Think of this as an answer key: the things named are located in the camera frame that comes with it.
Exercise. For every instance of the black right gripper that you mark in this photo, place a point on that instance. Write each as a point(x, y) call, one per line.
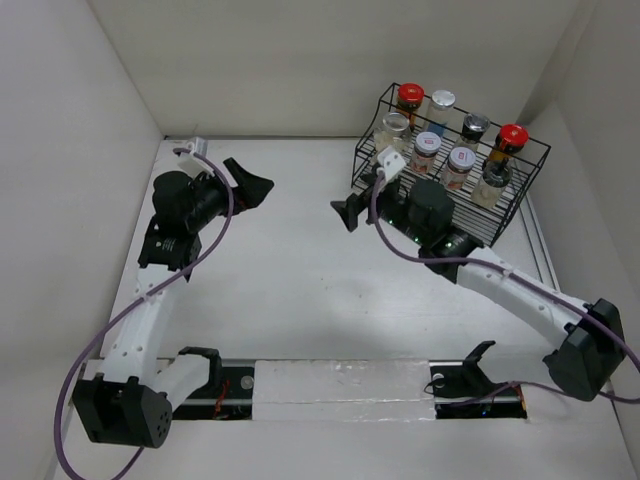
point(350, 209)

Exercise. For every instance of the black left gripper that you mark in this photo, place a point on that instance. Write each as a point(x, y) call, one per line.
point(255, 188)

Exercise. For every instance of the wide clear glass jar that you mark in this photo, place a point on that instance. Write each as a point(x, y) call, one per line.
point(394, 130)

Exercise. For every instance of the white lid orange spice jar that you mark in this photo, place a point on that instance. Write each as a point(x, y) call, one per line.
point(425, 149)

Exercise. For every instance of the white lid dark spice jar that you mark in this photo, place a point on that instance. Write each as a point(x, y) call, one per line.
point(459, 164)

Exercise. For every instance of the silver lid blue label shaker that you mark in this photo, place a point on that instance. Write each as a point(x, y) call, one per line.
point(439, 111)

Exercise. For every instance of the red lid chili jar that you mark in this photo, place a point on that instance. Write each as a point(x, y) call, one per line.
point(509, 141)
point(409, 100)

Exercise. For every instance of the black knob grinder jar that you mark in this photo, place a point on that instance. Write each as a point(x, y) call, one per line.
point(495, 178)

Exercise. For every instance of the black collar pepper shaker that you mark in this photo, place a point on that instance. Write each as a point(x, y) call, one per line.
point(474, 126)

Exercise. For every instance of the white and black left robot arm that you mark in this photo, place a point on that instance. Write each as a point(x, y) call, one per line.
point(129, 401)

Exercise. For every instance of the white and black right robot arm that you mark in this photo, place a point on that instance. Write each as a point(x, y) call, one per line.
point(588, 338)

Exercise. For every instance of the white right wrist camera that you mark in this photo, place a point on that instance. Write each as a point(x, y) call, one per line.
point(390, 163)

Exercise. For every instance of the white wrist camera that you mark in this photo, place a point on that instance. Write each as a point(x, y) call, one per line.
point(390, 163)
point(190, 156)

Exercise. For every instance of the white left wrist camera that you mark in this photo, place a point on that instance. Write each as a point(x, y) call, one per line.
point(190, 156)

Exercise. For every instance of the black wire rack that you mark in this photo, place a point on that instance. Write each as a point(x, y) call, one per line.
point(485, 223)

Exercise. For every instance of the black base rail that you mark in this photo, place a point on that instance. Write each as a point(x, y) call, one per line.
point(342, 391)

